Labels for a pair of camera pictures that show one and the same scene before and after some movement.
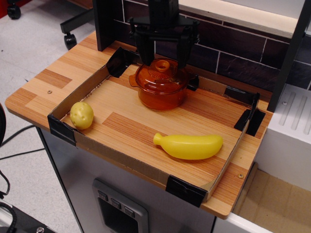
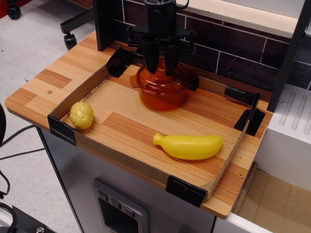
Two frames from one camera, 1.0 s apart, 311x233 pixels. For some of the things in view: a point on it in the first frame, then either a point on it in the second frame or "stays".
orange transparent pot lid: x=163 y=76 stays
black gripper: x=164 y=23 → x=161 y=17
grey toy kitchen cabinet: x=77 y=170 stays
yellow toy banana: x=188 y=147 stays
